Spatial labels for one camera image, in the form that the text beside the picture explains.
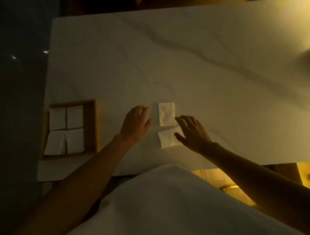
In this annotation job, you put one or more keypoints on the person's right hand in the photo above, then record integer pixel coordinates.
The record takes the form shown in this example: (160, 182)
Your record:
(197, 138)

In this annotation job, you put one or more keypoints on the person's left hand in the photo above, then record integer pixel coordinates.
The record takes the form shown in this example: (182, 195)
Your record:
(133, 126)

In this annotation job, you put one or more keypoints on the person's left middle finger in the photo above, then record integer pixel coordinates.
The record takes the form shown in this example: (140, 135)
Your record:
(138, 110)

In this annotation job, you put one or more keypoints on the person's right middle finger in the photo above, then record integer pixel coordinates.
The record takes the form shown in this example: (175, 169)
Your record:
(189, 119)

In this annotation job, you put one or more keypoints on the person's left thumb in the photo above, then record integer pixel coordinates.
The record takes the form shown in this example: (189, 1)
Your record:
(148, 124)

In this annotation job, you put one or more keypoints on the person's right thumb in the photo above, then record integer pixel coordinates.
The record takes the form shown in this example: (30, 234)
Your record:
(179, 138)

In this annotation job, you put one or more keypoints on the person's right forearm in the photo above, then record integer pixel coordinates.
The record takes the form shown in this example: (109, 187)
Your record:
(261, 186)

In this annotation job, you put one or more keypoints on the person's left forearm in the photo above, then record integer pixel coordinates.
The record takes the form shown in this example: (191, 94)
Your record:
(80, 184)

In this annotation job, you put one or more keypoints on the white folded napkin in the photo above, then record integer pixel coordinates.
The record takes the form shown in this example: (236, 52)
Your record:
(167, 113)
(167, 140)
(55, 143)
(75, 117)
(57, 118)
(75, 141)

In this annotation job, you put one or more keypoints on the wooden tray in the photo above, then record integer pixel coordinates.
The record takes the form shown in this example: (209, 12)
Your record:
(91, 126)

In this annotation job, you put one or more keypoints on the person's white shirt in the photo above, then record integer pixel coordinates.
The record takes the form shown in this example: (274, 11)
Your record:
(174, 205)

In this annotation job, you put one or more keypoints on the gold round metal object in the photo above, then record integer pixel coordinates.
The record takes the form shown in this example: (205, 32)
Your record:
(236, 192)

